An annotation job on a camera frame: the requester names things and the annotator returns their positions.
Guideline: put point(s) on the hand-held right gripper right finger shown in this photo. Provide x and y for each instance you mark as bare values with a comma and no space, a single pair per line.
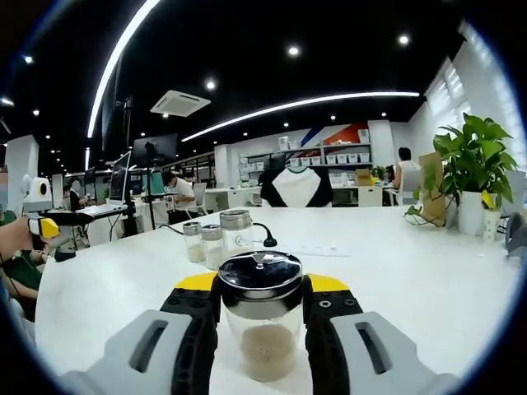
329,333

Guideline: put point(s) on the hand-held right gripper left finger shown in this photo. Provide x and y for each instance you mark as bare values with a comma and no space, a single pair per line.
185,329

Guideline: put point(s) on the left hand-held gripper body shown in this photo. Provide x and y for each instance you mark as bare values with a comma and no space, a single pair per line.
37,201

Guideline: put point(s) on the small seasoning bottle beige powder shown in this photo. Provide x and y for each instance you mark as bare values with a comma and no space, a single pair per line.
193,251

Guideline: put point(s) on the small seasoning bottle white powder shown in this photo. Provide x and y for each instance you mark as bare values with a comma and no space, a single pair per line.
212,255

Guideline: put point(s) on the tall seasoning bottle brown powder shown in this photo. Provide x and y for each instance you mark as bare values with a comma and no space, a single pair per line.
259,288

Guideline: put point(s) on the tall seasoning bottle pale powder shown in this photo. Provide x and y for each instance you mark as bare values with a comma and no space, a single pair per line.
236,230

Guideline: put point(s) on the person's left hand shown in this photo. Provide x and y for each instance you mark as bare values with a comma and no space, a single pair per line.
18,238

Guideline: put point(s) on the long ceiling light strip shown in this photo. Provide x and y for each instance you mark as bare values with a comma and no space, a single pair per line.
370,94
91,123

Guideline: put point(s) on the teal panel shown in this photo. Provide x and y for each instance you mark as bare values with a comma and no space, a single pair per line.
157,183

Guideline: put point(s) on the black stand pole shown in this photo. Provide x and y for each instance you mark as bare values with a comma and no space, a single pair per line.
129,123

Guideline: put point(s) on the black monitor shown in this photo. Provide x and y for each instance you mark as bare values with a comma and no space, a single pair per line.
156,148

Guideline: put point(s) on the brown cardboard box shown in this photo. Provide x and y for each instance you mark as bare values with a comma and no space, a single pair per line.
430,164
363,177

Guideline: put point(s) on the ceiling air conditioner unit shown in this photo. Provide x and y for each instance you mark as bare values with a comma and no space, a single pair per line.
181,102

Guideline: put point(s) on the shelf of white storage boxes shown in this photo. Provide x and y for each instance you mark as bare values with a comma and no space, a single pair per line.
341,158

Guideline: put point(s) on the small white patterned pot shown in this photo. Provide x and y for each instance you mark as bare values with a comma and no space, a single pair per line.
492,224

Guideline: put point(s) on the grey plastic figure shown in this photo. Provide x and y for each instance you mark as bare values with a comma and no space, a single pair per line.
516,238

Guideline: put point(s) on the green plant in white pot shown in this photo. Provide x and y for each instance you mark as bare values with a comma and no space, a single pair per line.
473,156

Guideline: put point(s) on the group of round ceiling downlights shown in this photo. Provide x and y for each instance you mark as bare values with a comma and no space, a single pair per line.
293,50

